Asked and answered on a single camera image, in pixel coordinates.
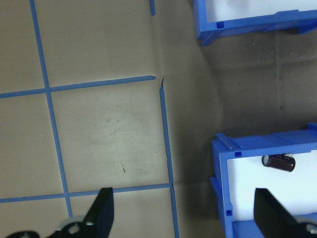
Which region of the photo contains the dark brown cylindrical capacitor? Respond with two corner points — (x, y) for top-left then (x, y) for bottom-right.
(261, 153), (296, 173)

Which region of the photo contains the small blue plastic parts bin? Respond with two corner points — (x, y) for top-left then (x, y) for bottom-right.
(210, 122), (317, 238)

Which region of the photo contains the white foam bin liner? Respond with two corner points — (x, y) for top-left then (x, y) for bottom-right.
(226, 148), (317, 222)
(205, 0), (317, 23)

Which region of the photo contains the large blue plastic parts bin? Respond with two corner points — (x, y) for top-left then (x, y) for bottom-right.
(192, 0), (317, 47)

